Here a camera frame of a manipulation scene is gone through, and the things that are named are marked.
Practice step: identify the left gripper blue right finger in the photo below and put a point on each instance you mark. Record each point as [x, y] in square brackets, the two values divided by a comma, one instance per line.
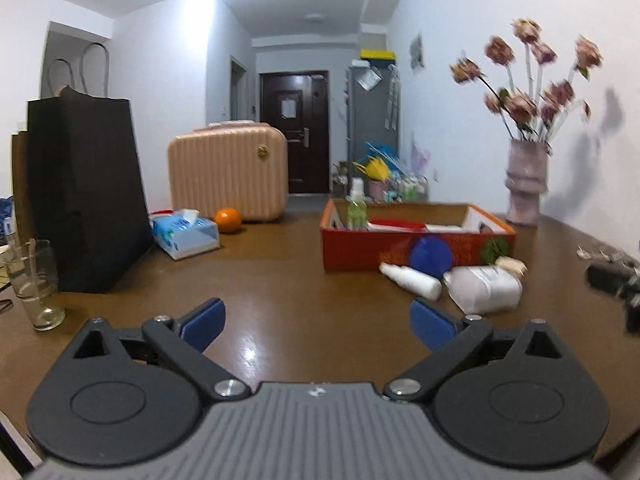
[433, 327]

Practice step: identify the pink textured vase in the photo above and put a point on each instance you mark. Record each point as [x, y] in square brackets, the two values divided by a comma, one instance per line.
[526, 180]

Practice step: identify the clear drinking glass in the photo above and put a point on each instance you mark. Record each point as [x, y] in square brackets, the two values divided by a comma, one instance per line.
[33, 276]

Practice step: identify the grey refrigerator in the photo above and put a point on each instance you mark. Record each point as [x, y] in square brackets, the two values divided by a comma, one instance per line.
[372, 104]

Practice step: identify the large white labelled bottle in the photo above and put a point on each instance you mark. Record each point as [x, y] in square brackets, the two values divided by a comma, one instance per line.
[482, 290]

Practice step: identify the pink ribbed suitcase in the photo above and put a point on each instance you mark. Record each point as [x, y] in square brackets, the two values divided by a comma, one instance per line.
[240, 165]

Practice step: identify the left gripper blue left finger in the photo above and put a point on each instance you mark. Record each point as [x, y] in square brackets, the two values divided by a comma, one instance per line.
[202, 325]

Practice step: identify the cluttered cart with yellow item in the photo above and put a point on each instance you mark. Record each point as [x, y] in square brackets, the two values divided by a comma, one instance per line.
[386, 177]

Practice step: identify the green spray bottle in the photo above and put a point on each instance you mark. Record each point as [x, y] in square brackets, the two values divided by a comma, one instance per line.
[357, 211]

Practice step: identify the blue round lid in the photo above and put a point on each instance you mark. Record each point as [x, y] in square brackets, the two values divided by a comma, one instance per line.
[431, 255]

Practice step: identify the red white lint brush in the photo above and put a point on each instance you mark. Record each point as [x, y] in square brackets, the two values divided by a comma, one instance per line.
[391, 225]

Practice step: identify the yellow box on refrigerator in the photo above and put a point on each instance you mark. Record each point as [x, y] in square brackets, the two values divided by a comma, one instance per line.
[380, 55]

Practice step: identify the blue tissue pack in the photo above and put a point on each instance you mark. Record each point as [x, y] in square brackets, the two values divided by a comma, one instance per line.
[184, 233]

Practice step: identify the black paper bag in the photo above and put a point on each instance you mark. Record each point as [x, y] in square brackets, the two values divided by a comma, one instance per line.
[84, 187]

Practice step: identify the white tube bottle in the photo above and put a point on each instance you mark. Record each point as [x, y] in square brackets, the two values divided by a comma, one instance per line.
[419, 284]

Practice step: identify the white wired earphones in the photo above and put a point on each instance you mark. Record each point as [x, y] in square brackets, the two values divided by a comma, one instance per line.
[607, 253]

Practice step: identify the dark brown entrance door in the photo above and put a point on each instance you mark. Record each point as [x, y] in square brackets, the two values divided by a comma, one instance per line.
[297, 104]

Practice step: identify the orange fruit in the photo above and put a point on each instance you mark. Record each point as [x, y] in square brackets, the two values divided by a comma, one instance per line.
[228, 220]

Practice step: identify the red cardboard box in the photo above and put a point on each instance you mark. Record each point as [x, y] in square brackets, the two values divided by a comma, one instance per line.
[485, 237]

